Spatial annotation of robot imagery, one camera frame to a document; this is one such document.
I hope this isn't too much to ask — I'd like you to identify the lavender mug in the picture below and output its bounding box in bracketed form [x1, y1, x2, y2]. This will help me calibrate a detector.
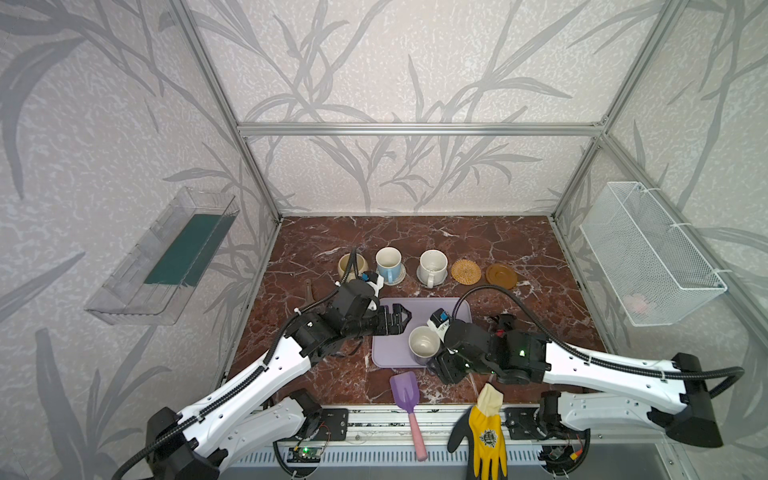
[408, 326, 441, 366]

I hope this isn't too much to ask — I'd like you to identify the beige ceramic mug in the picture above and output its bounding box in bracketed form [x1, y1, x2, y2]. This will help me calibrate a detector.
[337, 253, 369, 282]

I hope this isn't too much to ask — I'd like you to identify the white speckled mug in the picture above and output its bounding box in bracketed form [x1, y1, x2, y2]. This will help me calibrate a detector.
[418, 249, 449, 271]

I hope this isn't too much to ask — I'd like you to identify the light blue mug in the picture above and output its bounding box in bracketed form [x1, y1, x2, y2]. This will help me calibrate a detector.
[375, 246, 403, 277]

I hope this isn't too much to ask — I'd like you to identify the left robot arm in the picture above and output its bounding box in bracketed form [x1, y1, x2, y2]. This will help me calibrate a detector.
[141, 275, 412, 479]

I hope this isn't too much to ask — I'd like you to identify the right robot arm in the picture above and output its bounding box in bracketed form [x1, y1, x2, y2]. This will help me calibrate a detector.
[427, 309, 724, 448]

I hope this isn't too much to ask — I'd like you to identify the multicolour woven coaster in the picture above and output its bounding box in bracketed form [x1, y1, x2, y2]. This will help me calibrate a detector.
[377, 266, 407, 286]

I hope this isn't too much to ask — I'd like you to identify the blue-grey woven coaster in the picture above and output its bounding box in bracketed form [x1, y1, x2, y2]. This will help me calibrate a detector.
[417, 267, 447, 289]

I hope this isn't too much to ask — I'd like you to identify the rattan coaster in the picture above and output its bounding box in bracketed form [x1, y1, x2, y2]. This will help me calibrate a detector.
[451, 259, 482, 286]

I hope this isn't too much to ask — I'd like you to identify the right brown wooden coaster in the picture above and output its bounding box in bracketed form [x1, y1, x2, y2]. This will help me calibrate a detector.
[486, 263, 518, 290]

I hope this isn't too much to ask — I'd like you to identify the lavender plastic tray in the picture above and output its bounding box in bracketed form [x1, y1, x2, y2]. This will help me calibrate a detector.
[371, 297, 458, 369]

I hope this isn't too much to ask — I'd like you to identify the purple pink scoop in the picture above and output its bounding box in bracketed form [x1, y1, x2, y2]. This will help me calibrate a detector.
[389, 371, 428, 462]

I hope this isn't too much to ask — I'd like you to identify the small brown brush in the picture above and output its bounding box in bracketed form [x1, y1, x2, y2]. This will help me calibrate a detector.
[304, 279, 315, 305]

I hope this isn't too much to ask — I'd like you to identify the yellow black work glove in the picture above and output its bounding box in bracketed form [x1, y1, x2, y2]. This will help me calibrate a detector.
[447, 383, 508, 480]

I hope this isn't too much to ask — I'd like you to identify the green circuit board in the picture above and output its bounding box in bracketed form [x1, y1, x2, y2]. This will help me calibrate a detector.
[286, 446, 324, 464]

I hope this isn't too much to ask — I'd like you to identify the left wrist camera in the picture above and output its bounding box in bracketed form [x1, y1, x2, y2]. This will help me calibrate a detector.
[360, 271, 384, 311]

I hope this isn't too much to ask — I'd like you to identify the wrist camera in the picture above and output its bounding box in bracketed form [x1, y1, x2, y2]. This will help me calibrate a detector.
[427, 308, 452, 342]
[360, 271, 384, 311]

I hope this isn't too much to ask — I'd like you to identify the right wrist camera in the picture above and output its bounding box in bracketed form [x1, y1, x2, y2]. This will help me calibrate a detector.
[427, 308, 452, 342]

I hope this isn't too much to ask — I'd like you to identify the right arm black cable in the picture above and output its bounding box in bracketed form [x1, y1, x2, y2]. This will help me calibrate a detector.
[451, 284, 746, 475]

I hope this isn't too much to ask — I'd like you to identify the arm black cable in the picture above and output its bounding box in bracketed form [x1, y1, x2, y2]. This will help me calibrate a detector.
[110, 248, 367, 480]
[451, 284, 746, 475]

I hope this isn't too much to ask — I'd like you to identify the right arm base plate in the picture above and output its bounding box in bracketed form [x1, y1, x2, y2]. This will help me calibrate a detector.
[503, 406, 591, 443]

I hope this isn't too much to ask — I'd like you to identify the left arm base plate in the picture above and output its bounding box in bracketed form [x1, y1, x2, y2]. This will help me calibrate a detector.
[283, 408, 350, 442]

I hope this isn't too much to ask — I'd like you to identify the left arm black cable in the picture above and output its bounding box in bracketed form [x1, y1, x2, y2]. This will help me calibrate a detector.
[110, 248, 367, 480]

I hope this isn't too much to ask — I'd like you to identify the white wire mesh basket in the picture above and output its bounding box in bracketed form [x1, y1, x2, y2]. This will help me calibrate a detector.
[580, 181, 728, 327]

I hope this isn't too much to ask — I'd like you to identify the clear plastic wall bin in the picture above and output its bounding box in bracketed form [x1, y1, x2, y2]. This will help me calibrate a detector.
[85, 187, 240, 326]

